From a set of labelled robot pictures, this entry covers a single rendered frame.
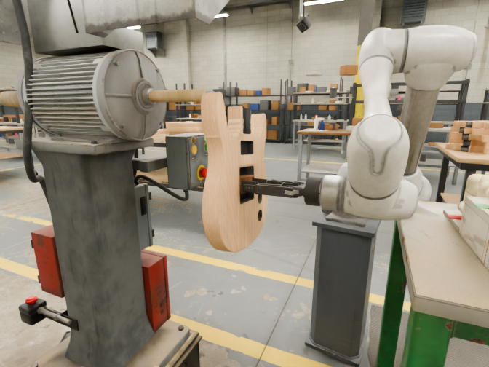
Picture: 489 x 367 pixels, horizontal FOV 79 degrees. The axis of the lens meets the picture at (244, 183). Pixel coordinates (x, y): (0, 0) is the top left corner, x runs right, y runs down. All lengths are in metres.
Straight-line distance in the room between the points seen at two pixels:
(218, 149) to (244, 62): 12.22
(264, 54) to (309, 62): 1.83
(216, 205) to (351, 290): 1.00
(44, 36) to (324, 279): 1.44
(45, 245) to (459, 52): 1.46
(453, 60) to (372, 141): 0.61
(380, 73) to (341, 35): 11.04
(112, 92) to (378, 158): 0.65
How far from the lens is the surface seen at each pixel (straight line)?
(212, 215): 0.70
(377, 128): 0.58
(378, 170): 0.60
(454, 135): 2.91
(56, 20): 1.07
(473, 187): 0.96
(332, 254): 1.49
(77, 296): 1.25
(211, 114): 0.70
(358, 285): 1.53
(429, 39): 1.12
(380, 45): 1.10
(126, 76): 0.89
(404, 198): 0.73
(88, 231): 1.06
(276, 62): 12.41
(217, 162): 0.71
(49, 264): 1.29
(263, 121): 0.96
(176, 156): 1.11
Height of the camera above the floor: 1.22
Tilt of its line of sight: 14 degrees down
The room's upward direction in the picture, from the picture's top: straight up
